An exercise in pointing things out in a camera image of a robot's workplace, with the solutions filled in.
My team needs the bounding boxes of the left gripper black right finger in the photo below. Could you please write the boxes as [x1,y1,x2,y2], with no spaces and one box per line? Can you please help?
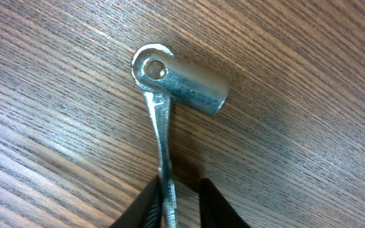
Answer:
[199,178,250,228]

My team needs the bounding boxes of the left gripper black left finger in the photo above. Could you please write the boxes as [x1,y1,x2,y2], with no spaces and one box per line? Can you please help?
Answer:
[109,176,163,228]

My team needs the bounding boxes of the silver L-shaped wrench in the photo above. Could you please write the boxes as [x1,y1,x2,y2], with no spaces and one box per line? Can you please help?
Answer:
[131,43,229,227]

